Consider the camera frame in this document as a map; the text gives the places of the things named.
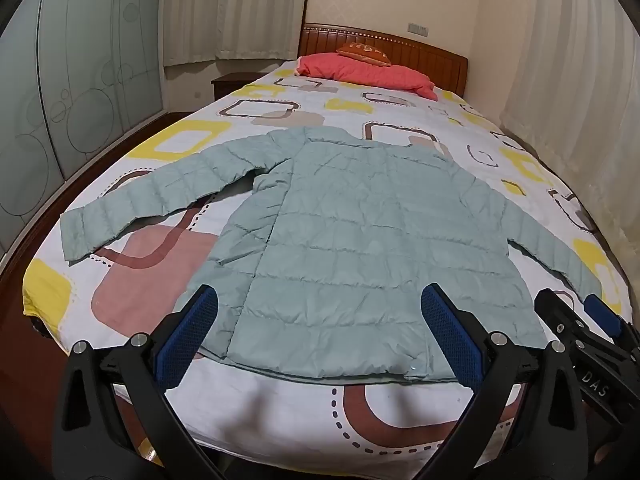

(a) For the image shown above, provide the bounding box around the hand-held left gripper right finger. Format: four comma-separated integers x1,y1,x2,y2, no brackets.
420,282,588,480

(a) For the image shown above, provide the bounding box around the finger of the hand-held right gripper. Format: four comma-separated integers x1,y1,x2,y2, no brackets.
584,294,640,356
534,289,593,356

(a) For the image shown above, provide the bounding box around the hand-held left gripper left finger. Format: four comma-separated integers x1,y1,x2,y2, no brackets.
52,284,226,480

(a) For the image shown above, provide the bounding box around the light green quilted blanket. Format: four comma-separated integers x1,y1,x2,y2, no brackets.
60,126,603,386

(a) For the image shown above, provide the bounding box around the cream window curtain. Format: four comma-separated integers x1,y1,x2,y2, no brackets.
500,0,640,271
160,0,313,67

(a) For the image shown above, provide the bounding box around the dark wooden nightstand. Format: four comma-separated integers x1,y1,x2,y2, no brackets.
210,72,263,101

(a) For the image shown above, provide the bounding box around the bed with patterned sheet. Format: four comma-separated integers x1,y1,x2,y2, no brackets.
22,57,623,461

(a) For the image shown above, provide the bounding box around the frosted glass sliding wardrobe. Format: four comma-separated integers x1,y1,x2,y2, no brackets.
0,0,168,256

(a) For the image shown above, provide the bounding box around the red quilted pillow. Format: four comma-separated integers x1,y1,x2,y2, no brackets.
296,52,437,101

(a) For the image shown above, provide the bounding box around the wooden bed headboard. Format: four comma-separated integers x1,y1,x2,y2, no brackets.
299,22,468,98

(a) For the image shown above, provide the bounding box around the small orange cushion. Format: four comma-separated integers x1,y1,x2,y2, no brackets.
336,42,392,67

